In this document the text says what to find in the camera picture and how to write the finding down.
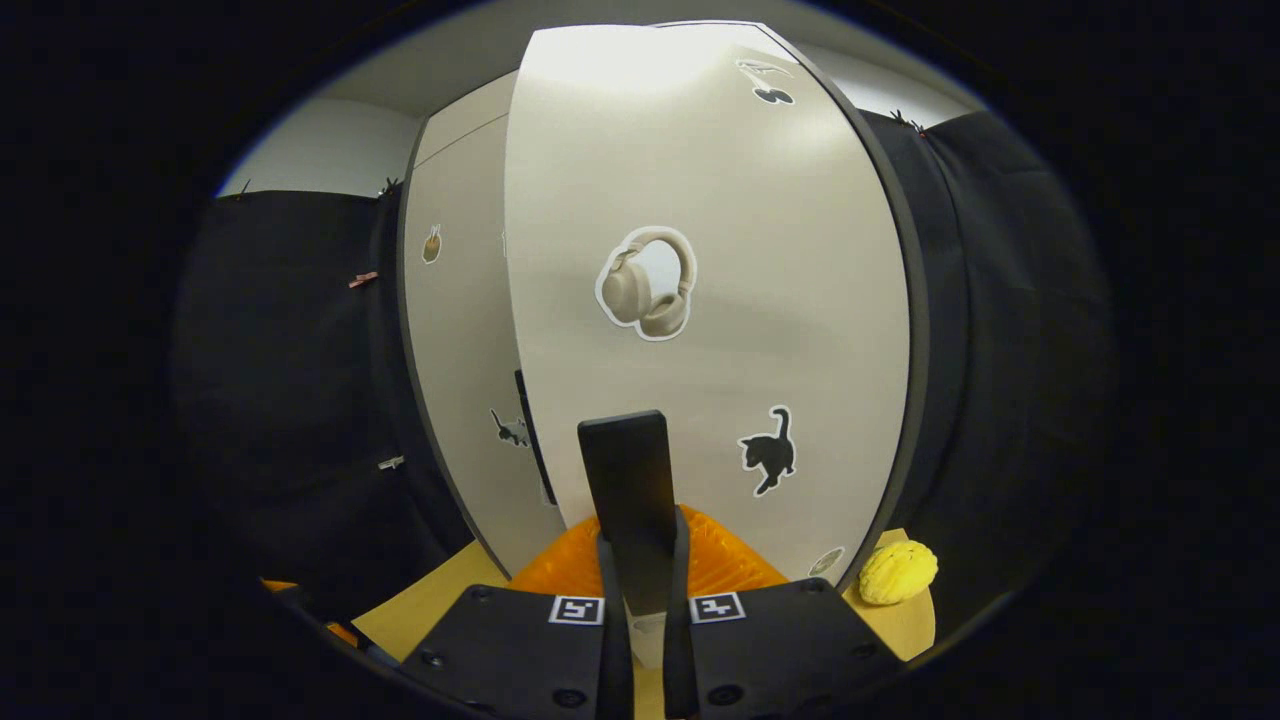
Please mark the white cabinet door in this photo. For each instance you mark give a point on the white cabinet door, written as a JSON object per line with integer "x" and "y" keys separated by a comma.
{"x": 460, "y": 350}
{"x": 800, "y": 300}

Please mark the white double-door shoe cabinet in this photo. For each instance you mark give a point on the white double-door shoe cabinet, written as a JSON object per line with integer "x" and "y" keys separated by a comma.
{"x": 921, "y": 330}

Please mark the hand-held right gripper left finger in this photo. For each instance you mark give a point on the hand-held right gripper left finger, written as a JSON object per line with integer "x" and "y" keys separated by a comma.
{"x": 615, "y": 640}

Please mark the red cloth clip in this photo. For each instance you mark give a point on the red cloth clip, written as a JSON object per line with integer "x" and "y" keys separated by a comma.
{"x": 363, "y": 279}

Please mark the yellow knobbly ball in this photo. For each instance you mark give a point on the yellow knobbly ball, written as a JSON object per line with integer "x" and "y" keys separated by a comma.
{"x": 900, "y": 572}

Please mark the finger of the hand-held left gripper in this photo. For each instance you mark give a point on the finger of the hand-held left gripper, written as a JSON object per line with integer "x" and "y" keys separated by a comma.
{"x": 340, "y": 633}
{"x": 280, "y": 585}

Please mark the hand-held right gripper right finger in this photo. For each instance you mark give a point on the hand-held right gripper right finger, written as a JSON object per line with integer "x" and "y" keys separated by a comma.
{"x": 680, "y": 650}

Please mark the black backdrop cloth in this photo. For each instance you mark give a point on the black backdrop cloth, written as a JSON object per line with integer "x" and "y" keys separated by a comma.
{"x": 1020, "y": 350}

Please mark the white cabinet drawer front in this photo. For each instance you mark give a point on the white cabinet drawer front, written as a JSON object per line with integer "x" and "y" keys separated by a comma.
{"x": 470, "y": 120}

